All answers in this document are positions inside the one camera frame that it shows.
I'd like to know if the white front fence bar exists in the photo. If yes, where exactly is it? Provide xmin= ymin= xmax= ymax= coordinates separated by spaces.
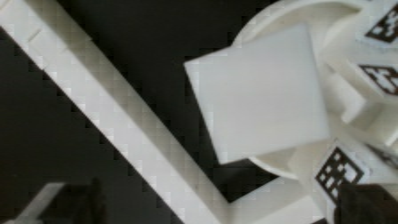
xmin=0 ymin=0 xmax=323 ymax=224

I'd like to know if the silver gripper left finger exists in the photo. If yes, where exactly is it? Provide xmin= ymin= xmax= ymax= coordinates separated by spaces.
xmin=6 ymin=178 xmax=108 ymax=224

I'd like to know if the round white stool seat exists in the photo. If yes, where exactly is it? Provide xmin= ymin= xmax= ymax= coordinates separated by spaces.
xmin=234 ymin=0 xmax=398 ymax=179

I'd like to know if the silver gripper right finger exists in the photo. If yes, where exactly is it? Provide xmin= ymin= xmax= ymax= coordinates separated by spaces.
xmin=333 ymin=184 xmax=398 ymax=224

